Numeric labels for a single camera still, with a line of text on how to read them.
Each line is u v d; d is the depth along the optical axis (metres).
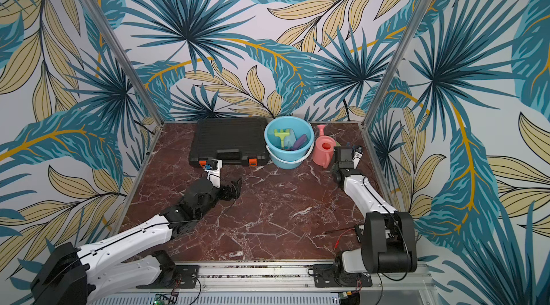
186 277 0.73
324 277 0.73
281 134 1.01
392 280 0.43
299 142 1.01
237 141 1.01
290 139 1.02
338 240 0.82
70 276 0.39
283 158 0.91
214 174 0.66
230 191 0.71
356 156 0.77
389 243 0.42
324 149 0.95
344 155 0.70
